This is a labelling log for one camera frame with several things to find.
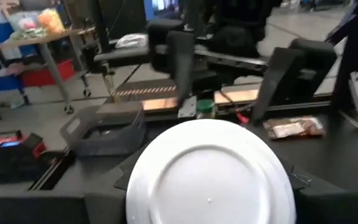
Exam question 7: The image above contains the black monitor stand pole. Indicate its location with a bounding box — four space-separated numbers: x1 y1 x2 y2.
88 0 112 54

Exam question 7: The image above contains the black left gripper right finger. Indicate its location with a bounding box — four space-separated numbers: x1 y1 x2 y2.
286 164 358 224

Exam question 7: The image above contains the brown spice packet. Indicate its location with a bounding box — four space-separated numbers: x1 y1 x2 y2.
262 115 326 141

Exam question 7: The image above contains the black side desk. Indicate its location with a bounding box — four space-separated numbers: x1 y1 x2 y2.
93 45 151 63

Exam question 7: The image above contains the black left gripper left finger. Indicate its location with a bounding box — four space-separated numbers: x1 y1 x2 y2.
0 151 144 224

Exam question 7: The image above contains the clear plastic bag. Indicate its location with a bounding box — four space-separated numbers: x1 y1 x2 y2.
114 33 149 50

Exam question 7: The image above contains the wood top cart table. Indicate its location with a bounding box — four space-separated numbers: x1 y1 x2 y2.
0 26 96 115

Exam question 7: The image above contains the red storage bin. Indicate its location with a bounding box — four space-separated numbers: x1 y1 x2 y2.
19 58 76 88

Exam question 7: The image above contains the small white-lid spice jar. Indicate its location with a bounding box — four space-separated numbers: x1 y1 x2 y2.
125 118 298 224

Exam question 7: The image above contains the blue screen tablet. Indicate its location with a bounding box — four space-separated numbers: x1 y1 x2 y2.
144 0 180 20

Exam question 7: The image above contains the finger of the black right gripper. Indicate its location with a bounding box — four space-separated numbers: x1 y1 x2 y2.
252 39 337 123
147 19 195 102

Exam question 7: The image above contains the red and black equipment box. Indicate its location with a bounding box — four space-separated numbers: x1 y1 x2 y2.
0 129 48 185

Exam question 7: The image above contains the green-lid spice jar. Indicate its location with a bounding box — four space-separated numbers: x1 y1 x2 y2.
196 98 216 120

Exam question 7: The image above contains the grey translucent plastic bin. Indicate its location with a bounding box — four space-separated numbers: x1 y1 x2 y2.
59 101 147 158

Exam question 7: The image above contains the striped hazard tape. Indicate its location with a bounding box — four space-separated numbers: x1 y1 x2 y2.
114 85 178 97

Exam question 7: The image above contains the black frame strut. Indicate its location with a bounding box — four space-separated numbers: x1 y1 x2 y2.
330 0 358 112

